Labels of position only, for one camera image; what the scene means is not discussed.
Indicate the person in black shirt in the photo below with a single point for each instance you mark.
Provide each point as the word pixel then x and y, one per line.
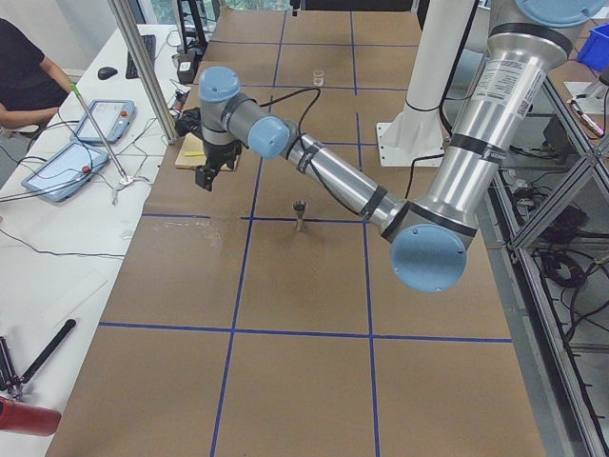
pixel 33 87

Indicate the clear glass cup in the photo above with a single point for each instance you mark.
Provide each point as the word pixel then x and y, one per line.
pixel 318 78

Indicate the black computer mouse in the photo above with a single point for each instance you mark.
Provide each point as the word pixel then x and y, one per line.
pixel 104 73

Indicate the near blue teach pendant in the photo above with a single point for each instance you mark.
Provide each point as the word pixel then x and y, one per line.
pixel 65 172

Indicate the blue teach pendant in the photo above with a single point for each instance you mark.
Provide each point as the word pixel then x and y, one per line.
pixel 113 118
pixel 65 172

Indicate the steel jigger measuring cup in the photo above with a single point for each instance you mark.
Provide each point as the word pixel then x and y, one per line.
pixel 299 208

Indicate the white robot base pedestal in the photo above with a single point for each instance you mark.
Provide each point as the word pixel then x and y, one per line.
pixel 416 132

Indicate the green-handled metal grabber stick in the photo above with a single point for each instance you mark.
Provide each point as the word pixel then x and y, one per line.
pixel 125 179

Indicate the red cylinder bottle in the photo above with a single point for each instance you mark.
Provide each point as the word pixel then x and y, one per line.
pixel 27 419

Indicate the bamboo cutting board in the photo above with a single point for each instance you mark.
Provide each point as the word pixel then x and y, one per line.
pixel 191 143

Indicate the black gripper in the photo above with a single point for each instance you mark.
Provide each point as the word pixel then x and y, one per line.
pixel 220 152

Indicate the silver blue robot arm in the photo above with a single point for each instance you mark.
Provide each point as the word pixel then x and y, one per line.
pixel 429 236

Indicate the blue plastic bin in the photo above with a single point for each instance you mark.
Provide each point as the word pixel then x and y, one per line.
pixel 595 51

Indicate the far blue teach pendant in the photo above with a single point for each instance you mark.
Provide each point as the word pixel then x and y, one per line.
pixel 113 118

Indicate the aluminium frame post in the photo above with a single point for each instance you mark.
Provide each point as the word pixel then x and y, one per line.
pixel 133 39

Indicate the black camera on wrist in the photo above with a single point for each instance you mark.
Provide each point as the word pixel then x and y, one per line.
pixel 189 121

